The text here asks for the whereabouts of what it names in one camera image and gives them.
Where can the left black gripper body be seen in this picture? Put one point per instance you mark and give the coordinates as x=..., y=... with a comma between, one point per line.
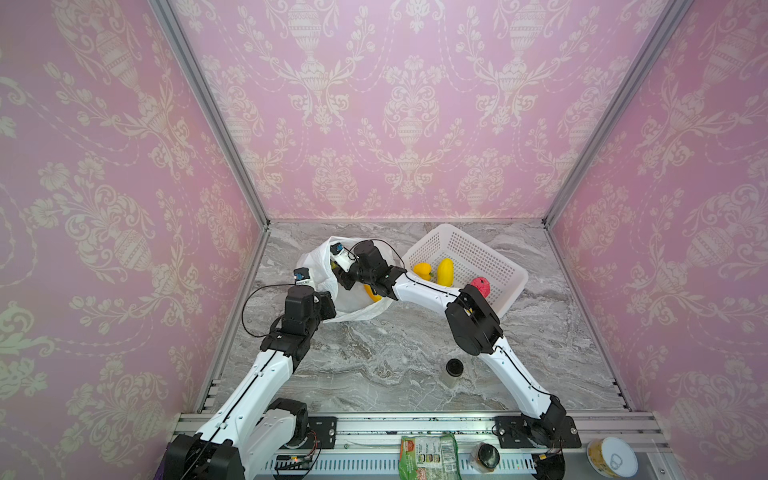
x=306, y=328

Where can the aluminium frame rail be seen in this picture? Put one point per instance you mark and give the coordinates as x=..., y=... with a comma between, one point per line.
x=368, y=429

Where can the white plastic bag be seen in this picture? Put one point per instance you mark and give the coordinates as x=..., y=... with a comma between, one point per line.
x=351, y=305

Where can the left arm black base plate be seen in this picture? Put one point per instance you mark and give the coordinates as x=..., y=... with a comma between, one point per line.
x=319, y=432

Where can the black round lid object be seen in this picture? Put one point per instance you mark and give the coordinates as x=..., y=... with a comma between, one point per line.
x=484, y=458

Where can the small black-lidded jar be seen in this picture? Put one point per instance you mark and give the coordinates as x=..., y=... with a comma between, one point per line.
x=452, y=372

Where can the yellow bell pepper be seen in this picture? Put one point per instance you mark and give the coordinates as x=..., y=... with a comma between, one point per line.
x=423, y=271

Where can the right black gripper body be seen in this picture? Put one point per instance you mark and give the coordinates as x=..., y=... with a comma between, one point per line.
x=349, y=277

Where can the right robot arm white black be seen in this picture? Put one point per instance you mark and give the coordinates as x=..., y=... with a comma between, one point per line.
x=475, y=328

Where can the yellow starfruit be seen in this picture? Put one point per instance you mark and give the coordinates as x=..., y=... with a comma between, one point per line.
x=445, y=273

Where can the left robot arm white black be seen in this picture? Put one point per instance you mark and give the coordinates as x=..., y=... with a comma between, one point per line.
x=253, y=423

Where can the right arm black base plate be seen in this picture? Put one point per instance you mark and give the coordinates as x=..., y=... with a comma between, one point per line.
x=517, y=432

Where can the green snack package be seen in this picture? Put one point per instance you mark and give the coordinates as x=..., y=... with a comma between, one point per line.
x=429, y=457

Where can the tin can white lid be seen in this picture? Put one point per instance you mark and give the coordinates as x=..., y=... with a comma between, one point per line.
x=612, y=458

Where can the white perforated plastic basket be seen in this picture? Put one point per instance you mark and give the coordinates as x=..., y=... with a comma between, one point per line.
x=471, y=259

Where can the pink red fruit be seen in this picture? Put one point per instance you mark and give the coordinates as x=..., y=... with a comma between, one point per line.
x=482, y=284

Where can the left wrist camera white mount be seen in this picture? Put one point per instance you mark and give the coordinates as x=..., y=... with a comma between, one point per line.
x=302, y=277

